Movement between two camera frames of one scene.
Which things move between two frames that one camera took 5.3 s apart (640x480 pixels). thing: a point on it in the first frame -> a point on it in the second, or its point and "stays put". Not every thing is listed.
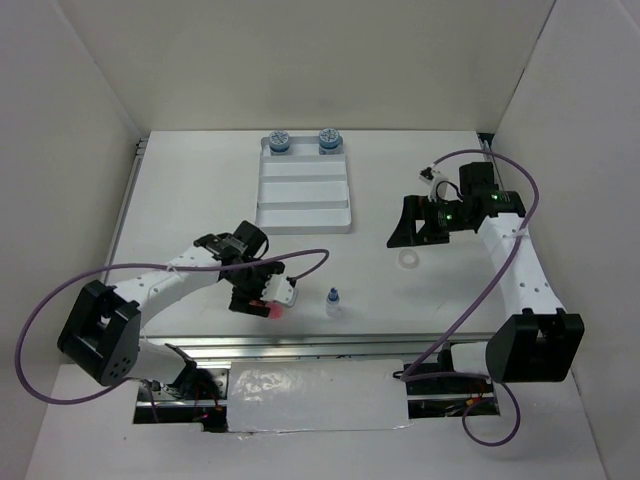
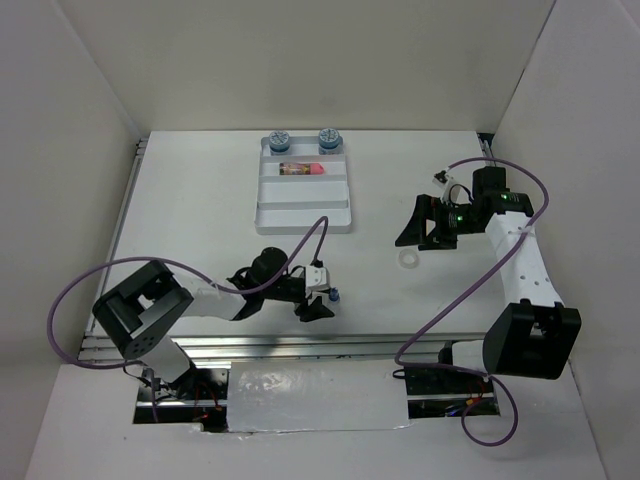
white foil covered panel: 316,395 stays put
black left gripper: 240,301 -> 316,310
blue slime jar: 279,141 stays put
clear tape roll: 408,258 stays put
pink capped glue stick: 276,310 -> 299,168
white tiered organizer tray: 302,193 stays put
